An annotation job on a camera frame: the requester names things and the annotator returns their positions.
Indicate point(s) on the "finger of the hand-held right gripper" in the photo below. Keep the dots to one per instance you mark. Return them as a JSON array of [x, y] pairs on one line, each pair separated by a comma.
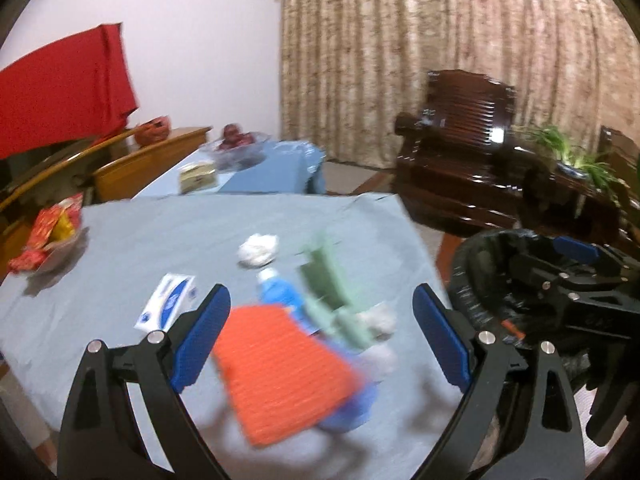
[[575, 322], [575, 250]]

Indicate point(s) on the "light blue tablecloth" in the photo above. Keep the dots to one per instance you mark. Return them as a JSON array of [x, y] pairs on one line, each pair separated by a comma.
[[280, 165]]

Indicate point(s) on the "red cloth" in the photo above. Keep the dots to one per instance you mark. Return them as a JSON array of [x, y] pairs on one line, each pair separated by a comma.
[[60, 90]]

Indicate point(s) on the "black lined trash bin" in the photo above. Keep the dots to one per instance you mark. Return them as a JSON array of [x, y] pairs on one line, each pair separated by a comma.
[[475, 270]]

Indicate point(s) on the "beige patterned curtain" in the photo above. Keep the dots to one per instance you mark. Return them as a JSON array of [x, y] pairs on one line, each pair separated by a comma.
[[400, 35]]

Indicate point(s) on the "glass fruit bowl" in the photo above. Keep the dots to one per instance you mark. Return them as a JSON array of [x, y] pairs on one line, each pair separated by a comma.
[[245, 157]]

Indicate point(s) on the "yellow tissue box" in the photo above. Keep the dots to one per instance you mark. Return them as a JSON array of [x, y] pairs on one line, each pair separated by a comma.
[[197, 177]]

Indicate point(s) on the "white and blue box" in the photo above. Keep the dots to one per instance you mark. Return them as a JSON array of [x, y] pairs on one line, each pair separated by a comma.
[[167, 302]]

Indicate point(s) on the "dark wooden side table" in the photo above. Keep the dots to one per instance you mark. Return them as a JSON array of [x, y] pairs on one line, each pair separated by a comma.
[[565, 200]]

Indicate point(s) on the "orange plastic bag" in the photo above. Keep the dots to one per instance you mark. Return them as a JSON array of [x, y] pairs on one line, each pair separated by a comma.
[[151, 131]]

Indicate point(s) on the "dark wooden armchair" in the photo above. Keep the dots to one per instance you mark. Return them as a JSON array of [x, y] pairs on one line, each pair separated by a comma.
[[455, 160], [622, 160]]

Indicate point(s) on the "red apple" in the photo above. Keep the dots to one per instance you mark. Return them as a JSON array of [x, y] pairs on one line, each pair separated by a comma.
[[247, 139], [231, 134]]

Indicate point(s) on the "orange ribbed cloth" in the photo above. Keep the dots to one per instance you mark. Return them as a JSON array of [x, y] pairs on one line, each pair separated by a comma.
[[285, 370]]

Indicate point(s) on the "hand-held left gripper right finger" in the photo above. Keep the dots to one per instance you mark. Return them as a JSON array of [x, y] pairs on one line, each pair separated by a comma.
[[445, 340]]

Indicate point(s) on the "green rubber glove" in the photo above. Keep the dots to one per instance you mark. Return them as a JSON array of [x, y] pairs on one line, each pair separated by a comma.
[[330, 285]]

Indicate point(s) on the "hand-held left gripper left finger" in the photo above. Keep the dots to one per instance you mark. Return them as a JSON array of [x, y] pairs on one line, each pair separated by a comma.
[[200, 340]]

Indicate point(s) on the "wooden chair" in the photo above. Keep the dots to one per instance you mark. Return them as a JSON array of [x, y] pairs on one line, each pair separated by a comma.
[[145, 162], [45, 172]]

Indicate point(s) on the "white tissue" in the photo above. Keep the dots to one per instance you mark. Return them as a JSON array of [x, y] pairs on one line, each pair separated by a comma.
[[378, 319], [257, 250]]

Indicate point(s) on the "green potted plant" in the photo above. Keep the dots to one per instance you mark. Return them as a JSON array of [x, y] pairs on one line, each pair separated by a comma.
[[555, 142]]

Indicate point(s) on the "bowl of red snack packets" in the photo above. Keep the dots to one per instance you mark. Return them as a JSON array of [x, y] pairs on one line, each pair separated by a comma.
[[47, 232]]

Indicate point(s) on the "blue tube with white cap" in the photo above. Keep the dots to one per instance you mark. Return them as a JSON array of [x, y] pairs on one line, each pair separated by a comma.
[[282, 292]]

